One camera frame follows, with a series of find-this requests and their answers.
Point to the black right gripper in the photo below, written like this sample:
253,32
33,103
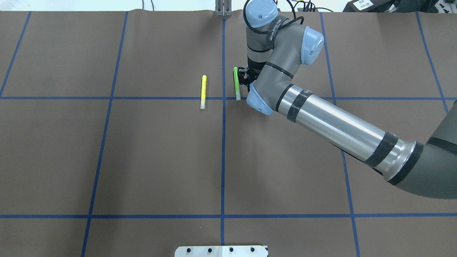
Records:
244,77

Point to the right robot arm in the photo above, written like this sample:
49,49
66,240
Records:
277,47

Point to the green marker pen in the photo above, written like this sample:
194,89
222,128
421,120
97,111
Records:
236,84

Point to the yellow marker pen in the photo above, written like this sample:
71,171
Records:
203,92

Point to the aluminium frame post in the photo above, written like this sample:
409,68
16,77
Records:
223,8

